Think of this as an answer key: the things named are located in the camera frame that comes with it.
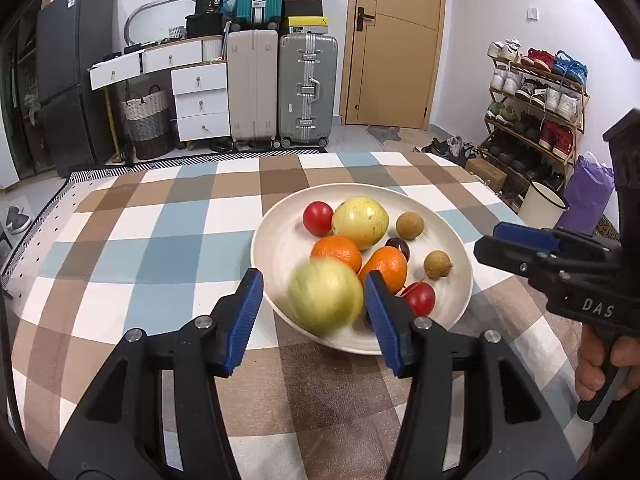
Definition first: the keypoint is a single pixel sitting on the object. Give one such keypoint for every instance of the yellow shoe box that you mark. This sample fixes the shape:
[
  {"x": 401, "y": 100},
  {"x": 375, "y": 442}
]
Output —
[{"x": 305, "y": 25}]

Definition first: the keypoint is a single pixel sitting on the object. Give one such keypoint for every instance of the wooden door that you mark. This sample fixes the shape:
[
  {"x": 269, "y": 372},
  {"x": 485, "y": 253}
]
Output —
[{"x": 395, "y": 60}]

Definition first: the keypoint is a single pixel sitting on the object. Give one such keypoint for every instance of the white drawer cabinet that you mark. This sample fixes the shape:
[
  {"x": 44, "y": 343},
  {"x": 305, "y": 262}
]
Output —
[{"x": 200, "y": 105}]

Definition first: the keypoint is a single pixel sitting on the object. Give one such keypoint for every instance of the wooden shoe rack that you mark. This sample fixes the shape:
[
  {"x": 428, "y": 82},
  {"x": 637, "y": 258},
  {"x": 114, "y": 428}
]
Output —
[{"x": 575, "y": 157}]

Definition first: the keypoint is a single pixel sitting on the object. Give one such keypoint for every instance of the dark door mat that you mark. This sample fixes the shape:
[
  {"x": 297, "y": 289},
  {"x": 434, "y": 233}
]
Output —
[{"x": 385, "y": 133}]

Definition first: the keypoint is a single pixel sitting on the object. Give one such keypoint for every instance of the yellow broom stick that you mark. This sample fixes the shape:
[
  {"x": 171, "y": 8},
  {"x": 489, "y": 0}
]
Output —
[{"x": 112, "y": 125}]

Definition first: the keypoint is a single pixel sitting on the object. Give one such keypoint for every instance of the large yellow guava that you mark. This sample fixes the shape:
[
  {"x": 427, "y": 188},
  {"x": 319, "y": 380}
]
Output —
[{"x": 360, "y": 222}]

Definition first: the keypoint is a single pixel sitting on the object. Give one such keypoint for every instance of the loose sneakers heap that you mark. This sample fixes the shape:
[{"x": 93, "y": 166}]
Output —
[{"x": 447, "y": 147}]

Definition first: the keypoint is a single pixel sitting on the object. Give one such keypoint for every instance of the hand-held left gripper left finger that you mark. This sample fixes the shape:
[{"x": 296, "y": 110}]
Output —
[{"x": 245, "y": 325}]

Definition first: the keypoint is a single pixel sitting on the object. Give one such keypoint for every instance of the grey shoe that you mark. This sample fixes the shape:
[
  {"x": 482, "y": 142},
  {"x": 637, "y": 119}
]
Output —
[{"x": 17, "y": 219}]

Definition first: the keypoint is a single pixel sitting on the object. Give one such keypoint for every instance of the purple bag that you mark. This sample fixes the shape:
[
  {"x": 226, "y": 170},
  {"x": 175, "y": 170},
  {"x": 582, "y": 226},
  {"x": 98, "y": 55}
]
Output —
[{"x": 587, "y": 195}]

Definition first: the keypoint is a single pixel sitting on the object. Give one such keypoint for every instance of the metal hoop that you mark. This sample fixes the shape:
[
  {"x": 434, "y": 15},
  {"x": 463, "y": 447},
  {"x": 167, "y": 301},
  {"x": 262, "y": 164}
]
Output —
[{"x": 137, "y": 12}]

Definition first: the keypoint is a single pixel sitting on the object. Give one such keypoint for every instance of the person's right hand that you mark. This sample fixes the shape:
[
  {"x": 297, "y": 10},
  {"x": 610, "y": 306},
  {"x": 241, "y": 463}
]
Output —
[{"x": 589, "y": 365}]

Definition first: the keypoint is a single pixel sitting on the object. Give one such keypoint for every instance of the red tomato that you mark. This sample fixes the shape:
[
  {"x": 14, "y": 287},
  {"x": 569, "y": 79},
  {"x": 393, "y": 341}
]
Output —
[
  {"x": 317, "y": 217},
  {"x": 421, "y": 297}
]

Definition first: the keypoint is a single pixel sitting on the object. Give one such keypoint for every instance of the white bucket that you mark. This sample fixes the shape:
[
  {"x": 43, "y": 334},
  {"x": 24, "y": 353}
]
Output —
[{"x": 542, "y": 205}]

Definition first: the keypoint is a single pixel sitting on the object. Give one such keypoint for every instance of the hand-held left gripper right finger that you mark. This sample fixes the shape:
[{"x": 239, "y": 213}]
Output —
[{"x": 385, "y": 325}]

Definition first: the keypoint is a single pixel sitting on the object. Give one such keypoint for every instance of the black bag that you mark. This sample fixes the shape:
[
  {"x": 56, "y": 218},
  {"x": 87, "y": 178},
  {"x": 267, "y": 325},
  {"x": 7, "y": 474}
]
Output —
[{"x": 205, "y": 25}]

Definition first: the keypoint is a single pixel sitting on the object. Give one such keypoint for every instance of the cream round plate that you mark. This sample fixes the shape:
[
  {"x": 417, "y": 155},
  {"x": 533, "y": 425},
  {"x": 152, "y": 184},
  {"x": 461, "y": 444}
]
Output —
[{"x": 282, "y": 242}]

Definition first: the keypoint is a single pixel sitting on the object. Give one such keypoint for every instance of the orange mandarin with stem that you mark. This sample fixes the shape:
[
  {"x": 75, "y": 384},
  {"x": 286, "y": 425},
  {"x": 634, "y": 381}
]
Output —
[{"x": 387, "y": 267}]

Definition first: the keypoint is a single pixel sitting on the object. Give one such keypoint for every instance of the silver suitcase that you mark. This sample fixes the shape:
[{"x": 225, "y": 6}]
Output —
[{"x": 307, "y": 90}]

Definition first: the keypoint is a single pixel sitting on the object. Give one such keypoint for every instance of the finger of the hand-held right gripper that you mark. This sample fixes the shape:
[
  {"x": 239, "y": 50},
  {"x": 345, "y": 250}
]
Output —
[
  {"x": 520, "y": 232},
  {"x": 505, "y": 256}
]

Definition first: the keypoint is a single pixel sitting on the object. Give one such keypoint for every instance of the black refrigerator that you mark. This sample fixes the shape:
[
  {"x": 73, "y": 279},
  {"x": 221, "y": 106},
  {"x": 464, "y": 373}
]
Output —
[{"x": 75, "y": 85}]

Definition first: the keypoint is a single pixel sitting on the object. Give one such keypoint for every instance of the brown patterned mat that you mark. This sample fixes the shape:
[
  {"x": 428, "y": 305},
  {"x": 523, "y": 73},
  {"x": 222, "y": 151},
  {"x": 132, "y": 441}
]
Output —
[{"x": 609, "y": 227}]

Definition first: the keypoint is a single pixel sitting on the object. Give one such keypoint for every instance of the brown longan with stem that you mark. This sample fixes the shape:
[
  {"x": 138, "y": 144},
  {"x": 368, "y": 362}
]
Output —
[{"x": 438, "y": 264}]

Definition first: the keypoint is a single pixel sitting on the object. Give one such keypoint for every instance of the brown cardboard box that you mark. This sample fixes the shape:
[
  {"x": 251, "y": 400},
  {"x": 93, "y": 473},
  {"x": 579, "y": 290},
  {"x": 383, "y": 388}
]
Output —
[{"x": 485, "y": 172}]

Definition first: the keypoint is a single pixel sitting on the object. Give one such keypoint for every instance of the white light switch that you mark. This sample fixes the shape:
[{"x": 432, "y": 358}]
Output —
[{"x": 534, "y": 13}]

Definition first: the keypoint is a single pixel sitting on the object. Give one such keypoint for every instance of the yellow-green guava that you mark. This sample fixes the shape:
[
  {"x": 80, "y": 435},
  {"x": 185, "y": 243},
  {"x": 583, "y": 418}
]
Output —
[{"x": 325, "y": 295}]

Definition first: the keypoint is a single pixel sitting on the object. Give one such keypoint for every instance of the woven laundry basket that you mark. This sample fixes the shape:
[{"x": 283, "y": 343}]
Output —
[{"x": 147, "y": 125}]

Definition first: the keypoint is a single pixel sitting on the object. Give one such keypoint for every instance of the beige suitcase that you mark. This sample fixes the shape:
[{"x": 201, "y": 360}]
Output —
[{"x": 252, "y": 90}]

